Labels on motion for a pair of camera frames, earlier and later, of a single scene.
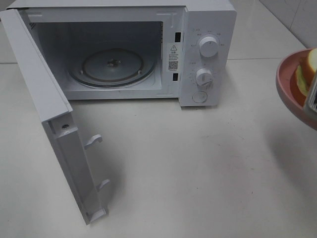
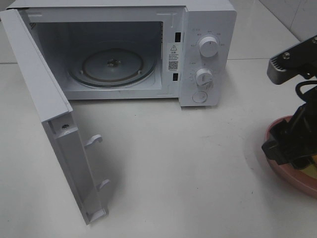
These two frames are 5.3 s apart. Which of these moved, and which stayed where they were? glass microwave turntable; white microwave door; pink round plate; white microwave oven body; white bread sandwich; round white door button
Moved: white bread sandwich; pink round plate
Stayed: round white door button; glass microwave turntable; white microwave oven body; white microwave door
